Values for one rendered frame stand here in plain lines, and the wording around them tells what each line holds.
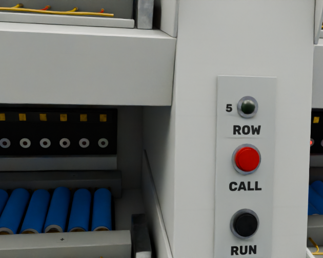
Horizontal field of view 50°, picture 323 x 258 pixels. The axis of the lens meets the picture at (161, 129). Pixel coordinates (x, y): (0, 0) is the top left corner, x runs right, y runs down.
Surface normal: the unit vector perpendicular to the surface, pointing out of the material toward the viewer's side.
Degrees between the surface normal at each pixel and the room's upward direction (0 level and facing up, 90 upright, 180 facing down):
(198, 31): 90
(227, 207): 90
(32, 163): 108
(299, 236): 90
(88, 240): 18
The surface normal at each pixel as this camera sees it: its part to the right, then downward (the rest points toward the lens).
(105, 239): 0.06, -0.94
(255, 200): 0.16, 0.05
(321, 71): 0.15, 0.36
